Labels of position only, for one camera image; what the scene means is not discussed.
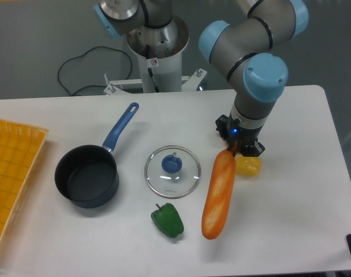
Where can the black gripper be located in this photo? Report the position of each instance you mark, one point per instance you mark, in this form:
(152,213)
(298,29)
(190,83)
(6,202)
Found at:
(240,140)

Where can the long orange bread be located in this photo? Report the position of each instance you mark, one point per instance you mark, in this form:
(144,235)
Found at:
(218,199)

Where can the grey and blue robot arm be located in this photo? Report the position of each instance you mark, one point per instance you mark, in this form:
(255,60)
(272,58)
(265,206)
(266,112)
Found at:
(241,54)

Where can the yellow bell pepper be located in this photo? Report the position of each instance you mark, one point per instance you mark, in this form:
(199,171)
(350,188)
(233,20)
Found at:
(248,166)

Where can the glass lid with blue knob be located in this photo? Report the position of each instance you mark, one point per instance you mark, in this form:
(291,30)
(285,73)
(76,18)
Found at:
(172,172)

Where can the green bell pepper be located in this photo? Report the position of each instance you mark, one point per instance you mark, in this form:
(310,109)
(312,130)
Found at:
(167,219)

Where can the yellow plastic basket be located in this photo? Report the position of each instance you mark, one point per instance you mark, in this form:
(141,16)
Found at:
(20,145)

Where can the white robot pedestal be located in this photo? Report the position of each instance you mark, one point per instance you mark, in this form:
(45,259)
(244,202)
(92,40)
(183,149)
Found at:
(159,55)

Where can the black pot with blue handle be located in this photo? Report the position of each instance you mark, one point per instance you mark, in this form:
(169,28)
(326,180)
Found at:
(87,175)

